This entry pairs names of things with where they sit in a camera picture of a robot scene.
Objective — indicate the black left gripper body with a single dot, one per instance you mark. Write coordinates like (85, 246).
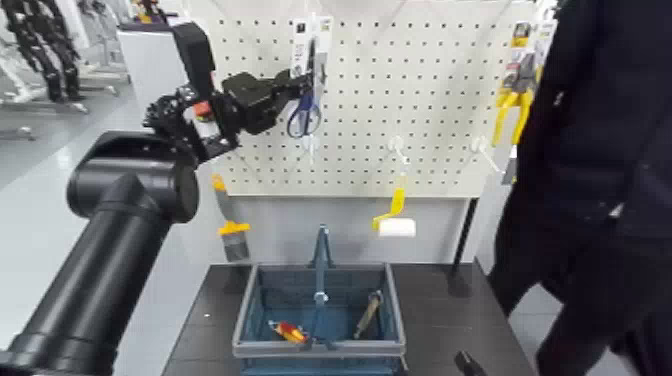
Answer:
(254, 102)

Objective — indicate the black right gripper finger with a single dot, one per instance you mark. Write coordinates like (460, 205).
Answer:
(470, 366)
(405, 368)

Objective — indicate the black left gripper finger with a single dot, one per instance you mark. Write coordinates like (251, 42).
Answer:
(299, 93)
(294, 78)

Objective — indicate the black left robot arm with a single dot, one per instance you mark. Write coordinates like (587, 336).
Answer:
(105, 252)

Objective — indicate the blue crate with grey rim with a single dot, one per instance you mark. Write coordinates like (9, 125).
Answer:
(320, 347)

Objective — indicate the red white product package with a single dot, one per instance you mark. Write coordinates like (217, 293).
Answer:
(202, 109)

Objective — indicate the white pegboard hook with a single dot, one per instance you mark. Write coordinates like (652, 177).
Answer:
(397, 147)
(312, 149)
(482, 148)

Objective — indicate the white side partition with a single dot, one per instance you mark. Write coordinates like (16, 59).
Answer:
(152, 68)

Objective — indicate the white perforated pegboard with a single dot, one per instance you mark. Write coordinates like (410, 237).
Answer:
(420, 78)

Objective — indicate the red yellow screwdriver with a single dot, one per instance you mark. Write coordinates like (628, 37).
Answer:
(288, 332)

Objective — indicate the black pegboard support pole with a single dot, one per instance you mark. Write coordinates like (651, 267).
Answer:
(464, 236)

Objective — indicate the yellow black background machine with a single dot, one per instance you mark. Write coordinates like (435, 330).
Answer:
(146, 11)

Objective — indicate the grey metal floor stand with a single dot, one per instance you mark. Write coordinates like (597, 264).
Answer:
(105, 73)

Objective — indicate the black robot in background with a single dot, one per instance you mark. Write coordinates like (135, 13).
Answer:
(58, 58)

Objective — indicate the person in black clothes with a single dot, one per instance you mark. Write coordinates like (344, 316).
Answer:
(604, 157)

